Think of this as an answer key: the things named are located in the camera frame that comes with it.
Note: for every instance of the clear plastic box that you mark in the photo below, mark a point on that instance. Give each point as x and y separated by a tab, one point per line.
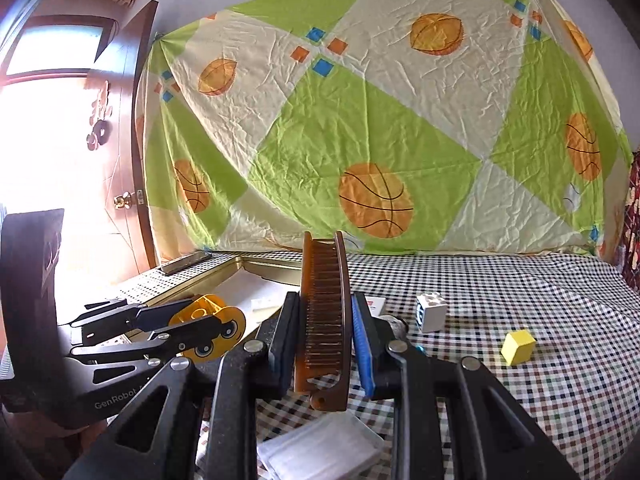
334	446

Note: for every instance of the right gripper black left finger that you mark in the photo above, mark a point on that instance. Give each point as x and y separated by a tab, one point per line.
258	369

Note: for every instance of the brown wooden door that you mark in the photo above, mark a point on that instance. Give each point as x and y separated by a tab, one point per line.
114	149

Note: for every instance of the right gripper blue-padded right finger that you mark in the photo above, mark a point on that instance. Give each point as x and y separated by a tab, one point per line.
391	368

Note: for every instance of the white moon toy block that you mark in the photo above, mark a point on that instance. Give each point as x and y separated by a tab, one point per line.
431	312

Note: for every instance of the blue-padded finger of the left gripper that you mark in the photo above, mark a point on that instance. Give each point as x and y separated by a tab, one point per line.
111	318

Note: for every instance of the red patterned fabric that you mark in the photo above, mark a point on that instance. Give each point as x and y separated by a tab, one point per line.
631	230

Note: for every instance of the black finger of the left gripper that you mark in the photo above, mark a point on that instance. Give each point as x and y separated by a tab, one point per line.
162	345

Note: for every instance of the basketball-pattern green bedsheet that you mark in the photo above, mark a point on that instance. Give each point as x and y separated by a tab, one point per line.
446	126

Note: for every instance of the gold metal tray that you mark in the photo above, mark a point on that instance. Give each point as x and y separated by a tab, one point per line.
255	283

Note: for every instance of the black smartphone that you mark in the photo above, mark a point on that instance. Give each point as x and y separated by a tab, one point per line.
184	262

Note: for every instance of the brass door knob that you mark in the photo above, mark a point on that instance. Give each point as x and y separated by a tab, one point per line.
123	201

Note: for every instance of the yellow face toy block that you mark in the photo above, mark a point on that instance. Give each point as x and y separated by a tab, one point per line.
212	307

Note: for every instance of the yellow wooden cube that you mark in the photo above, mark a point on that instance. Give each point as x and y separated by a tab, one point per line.
518	347

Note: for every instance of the checkered tablecloth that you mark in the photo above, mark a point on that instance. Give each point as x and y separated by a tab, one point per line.
581	384

